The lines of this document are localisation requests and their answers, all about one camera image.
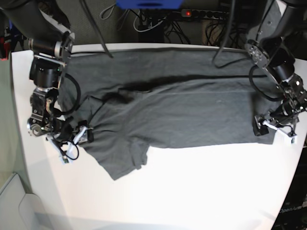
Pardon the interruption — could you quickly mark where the blue box overhead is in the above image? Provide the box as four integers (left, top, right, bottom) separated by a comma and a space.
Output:
116, 0, 183, 9

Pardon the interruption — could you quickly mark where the black power strip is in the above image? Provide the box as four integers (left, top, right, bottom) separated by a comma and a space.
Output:
181, 9, 228, 20

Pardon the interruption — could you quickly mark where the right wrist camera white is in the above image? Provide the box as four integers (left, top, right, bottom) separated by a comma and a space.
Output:
59, 156, 73, 165

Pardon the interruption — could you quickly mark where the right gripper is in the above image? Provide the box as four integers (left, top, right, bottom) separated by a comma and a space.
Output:
46, 121, 94, 161

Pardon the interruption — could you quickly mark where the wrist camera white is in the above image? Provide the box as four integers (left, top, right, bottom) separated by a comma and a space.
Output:
59, 156, 73, 165
287, 135, 297, 145

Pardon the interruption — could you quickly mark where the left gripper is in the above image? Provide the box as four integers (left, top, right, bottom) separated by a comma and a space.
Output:
253, 110, 299, 138

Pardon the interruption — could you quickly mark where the red clamp at left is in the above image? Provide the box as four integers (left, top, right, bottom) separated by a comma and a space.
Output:
0, 36, 11, 60

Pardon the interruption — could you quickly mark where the white cable loop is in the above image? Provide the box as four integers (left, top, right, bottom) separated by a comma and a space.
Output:
133, 14, 166, 33

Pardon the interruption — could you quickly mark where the black floor cable bundle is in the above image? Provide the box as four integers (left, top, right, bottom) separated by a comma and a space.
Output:
203, 14, 248, 46

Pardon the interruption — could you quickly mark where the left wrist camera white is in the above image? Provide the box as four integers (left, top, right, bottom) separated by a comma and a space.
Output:
287, 135, 297, 145

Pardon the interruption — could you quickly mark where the dark grey t-shirt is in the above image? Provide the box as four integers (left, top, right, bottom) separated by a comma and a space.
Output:
67, 49, 279, 180

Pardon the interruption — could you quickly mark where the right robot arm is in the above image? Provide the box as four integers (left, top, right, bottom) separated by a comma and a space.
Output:
0, 0, 94, 163

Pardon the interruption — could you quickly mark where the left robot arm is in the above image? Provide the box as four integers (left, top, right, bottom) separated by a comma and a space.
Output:
245, 0, 307, 138

